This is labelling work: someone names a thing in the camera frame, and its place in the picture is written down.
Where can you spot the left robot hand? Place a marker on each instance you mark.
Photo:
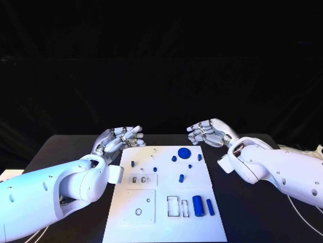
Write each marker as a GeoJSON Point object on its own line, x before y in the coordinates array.
{"type": "Point", "coordinates": [114, 140]}

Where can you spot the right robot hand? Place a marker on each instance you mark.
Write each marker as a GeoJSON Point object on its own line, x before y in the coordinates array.
{"type": "Point", "coordinates": [215, 132]}

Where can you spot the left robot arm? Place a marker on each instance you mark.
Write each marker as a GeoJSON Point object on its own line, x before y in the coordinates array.
{"type": "Point", "coordinates": [27, 193]}

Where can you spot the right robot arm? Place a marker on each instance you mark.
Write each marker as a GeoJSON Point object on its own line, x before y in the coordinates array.
{"type": "Point", "coordinates": [287, 170]}

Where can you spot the white task board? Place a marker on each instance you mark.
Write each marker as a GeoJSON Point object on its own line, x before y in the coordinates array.
{"type": "Point", "coordinates": [161, 224]}

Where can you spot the blue gear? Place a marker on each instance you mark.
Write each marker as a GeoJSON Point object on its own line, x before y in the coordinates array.
{"type": "Point", "coordinates": [184, 153]}

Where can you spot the crumpled pale sheet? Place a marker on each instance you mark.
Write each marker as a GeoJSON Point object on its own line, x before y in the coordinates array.
{"type": "Point", "coordinates": [312, 151]}

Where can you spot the thick blue cylinder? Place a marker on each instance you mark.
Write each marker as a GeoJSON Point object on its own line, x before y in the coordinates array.
{"type": "Point", "coordinates": [198, 206]}

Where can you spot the thin blue cylinder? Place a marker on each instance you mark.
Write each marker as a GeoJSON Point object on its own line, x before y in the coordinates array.
{"type": "Point", "coordinates": [210, 207]}

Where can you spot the flat white panel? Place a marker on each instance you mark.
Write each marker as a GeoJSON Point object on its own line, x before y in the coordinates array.
{"type": "Point", "coordinates": [6, 176]}

